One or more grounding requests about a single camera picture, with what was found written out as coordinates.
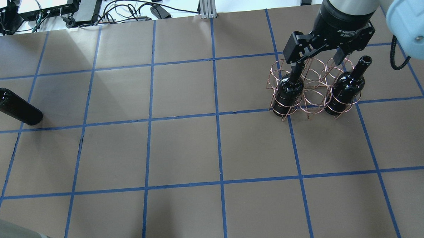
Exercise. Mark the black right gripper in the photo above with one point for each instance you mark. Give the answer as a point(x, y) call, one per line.
point(343, 23)

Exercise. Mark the dark wine bottle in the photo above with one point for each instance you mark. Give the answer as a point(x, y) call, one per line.
point(16, 107)

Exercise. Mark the dark bottle in basket rear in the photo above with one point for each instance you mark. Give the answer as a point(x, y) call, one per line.
point(347, 86)

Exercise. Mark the dark bottle in basket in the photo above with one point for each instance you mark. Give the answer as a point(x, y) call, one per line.
point(347, 86)
point(287, 95)

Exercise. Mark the dark bottle in basket front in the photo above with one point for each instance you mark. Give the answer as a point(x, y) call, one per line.
point(287, 95)

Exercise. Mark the black power adapter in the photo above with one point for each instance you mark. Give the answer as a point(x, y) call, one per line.
point(159, 12)

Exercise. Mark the copper wire wine basket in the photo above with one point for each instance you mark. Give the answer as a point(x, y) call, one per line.
point(319, 76)

